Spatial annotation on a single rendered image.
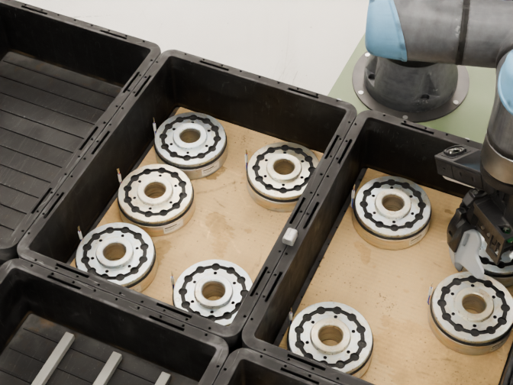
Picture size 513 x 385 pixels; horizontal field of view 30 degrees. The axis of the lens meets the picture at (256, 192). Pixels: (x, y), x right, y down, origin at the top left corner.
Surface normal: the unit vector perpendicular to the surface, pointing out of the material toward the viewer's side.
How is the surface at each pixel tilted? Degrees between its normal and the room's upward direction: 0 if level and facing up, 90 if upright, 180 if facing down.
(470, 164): 32
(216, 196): 0
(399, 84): 74
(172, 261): 0
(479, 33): 50
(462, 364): 0
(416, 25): 45
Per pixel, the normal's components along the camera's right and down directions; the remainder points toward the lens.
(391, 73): -0.61, 0.43
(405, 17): -0.15, -0.05
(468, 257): -0.89, 0.26
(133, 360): -0.02, -0.63
